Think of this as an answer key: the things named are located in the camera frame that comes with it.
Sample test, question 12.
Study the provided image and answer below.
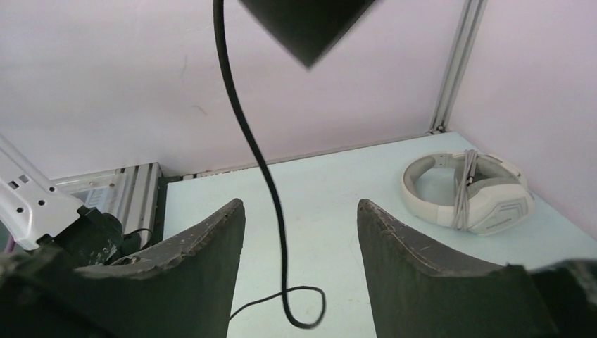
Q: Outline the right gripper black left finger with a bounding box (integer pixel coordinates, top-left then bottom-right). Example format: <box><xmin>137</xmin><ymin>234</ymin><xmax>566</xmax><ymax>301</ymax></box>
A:
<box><xmin>1</xmin><ymin>199</ymin><xmax>246</xmax><ymax>337</ymax></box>

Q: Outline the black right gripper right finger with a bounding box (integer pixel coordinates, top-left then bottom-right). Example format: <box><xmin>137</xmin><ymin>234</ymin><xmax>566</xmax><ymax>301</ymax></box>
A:
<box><xmin>357</xmin><ymin>199</ymin><xmax>596</xmax><ymax>337</ymax></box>

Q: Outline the thin black headphone cable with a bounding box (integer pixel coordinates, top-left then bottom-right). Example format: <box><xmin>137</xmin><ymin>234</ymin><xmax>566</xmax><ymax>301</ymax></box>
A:
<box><xmin>213</xmin><ymin>0</ymin><xmax>327</xmax><ymax>330</ymax></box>

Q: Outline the white over-ear headphones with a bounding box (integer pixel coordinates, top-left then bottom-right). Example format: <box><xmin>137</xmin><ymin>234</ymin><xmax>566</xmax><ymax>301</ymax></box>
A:
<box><xmin>401</xmin><ymin>149</ymin><xmax>536</xmax><ymax>236</ymax></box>

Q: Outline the small black on-ear headphones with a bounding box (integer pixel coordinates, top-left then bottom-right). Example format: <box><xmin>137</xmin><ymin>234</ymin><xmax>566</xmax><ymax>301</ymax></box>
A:
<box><xmin>241</xmin><ymin>0</ymin><xmax>375</xmax><ymax>69</ymax></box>

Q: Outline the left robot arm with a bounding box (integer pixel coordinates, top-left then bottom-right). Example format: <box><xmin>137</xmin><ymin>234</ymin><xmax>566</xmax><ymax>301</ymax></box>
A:
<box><xmin>1</xmin><ymin>137</ymin><xmax>142</xmax><ymax>267</ymax></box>

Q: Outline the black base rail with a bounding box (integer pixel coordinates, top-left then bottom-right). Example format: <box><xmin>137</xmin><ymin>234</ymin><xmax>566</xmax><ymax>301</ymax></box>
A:
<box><xmin>51</xmin><ymin>162</ymin><xmax>164</xmax><ymax>248</ymax></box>

